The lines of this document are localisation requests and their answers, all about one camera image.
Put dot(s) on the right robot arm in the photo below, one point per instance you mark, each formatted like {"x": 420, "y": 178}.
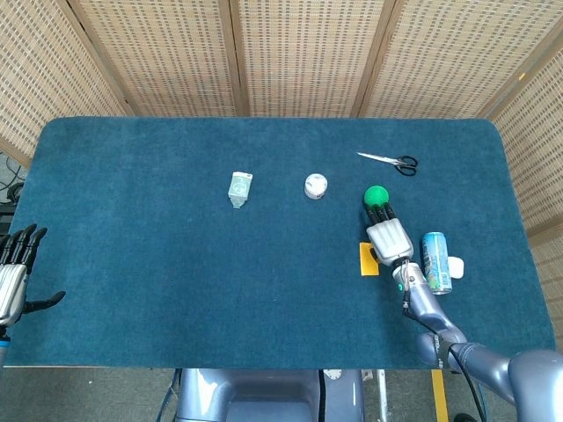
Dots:
{"x": 462, "y": 338}

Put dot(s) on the green ball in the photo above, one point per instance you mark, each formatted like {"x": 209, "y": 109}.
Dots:
{"x": 376, "y": 195}

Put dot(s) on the blue table cloth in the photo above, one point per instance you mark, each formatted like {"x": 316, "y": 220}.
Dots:
{"x": 220, "y": 264}

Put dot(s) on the white earbud case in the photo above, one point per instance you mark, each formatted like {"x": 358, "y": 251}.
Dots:
{"x": 456, "y": 267}

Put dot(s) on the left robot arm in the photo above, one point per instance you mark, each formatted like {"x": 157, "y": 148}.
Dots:
{"x": 2, "y": 347}

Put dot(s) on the white round container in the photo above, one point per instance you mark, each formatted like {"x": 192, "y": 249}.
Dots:
{"x": 316, "y": 186}

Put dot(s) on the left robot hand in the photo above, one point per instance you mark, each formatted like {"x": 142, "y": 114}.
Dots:
{"x": 11, "y": 281}

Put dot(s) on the grey robot torso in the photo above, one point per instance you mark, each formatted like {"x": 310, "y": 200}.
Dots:
{"x": 264, "y": 395}

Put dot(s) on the yellow rectangular card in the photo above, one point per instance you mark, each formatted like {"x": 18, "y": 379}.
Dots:
{"x": 366, "y": 264}

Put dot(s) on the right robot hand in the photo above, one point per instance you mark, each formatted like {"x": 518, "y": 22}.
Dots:
{"x": 389, "y": 239}

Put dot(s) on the woven bamboo folding screen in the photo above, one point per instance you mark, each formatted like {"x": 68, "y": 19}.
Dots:
{"x": 281, "y": 57}

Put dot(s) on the blue drink can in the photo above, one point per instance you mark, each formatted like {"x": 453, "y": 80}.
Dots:
{"x": 436, "y": 264}

